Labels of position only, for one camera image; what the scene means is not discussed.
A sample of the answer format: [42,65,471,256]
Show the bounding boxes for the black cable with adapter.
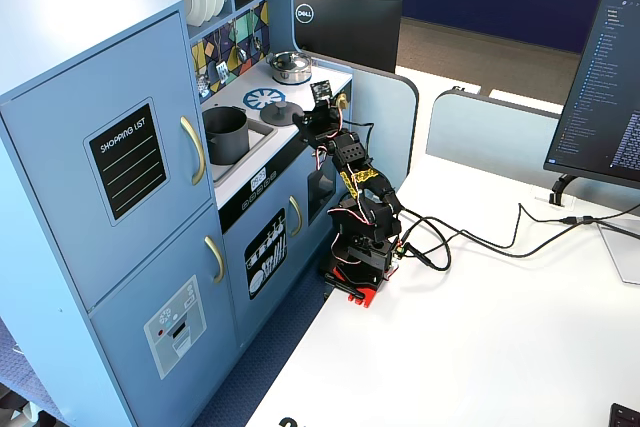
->
[399,201,640,261]

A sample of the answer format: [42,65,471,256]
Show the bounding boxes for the steel rimmed glass lid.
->
[266,50,312,73]

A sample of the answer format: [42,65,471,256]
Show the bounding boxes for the blue wooden toy kitchen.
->
[0,0,355,427]

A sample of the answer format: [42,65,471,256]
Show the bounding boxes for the gold dishwasher door handle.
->
[287,194,304,239]

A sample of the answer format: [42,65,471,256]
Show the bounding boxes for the clear monitor stand plate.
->
[596,219,640,287]

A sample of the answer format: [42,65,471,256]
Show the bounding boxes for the long gold fridge handle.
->
[179,115,208,187]

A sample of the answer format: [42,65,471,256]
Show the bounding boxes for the red robot base mount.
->
[322,259,401,310]

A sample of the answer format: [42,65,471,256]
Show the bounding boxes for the tall light blue desk divider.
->
[319,57,420,188]

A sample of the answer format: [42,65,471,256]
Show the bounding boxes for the low light blue desk divider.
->
[425,89,566,186]

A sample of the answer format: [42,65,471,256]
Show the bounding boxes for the black robot wrist mount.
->
[259,100,304,126]

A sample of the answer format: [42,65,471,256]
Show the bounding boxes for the monitor with lit screen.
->
[542,0,640,192]

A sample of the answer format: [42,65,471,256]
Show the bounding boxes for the gray toy sink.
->
[205,116,279,187]

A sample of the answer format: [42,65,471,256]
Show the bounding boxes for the gray cooking pot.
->
[202,105,251,166]

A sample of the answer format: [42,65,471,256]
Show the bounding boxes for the white labelled jar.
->
[213,34,231,85]

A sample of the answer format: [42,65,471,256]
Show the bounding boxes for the black Dell monitor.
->
[293,0,404,75]

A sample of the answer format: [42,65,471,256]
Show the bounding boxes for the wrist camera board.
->
[309,80,334,102]

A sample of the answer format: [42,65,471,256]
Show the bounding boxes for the looped black cable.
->
[394,214,454,273]

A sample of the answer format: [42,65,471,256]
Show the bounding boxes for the stainless steel pot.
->
[264,50,314,86]

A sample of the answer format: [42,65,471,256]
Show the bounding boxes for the black keyboard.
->
[608,402,640,427]

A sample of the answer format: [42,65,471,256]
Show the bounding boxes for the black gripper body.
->
[312,96,346,127]

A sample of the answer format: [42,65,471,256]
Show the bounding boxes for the steel slotted skimmer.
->
[197,49,212,99]

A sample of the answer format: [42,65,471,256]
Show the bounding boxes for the short gold freezer handle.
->
[203,235,227,285]

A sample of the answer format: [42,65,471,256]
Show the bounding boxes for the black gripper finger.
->
[291,111,322,130]
[298,122,345,148]

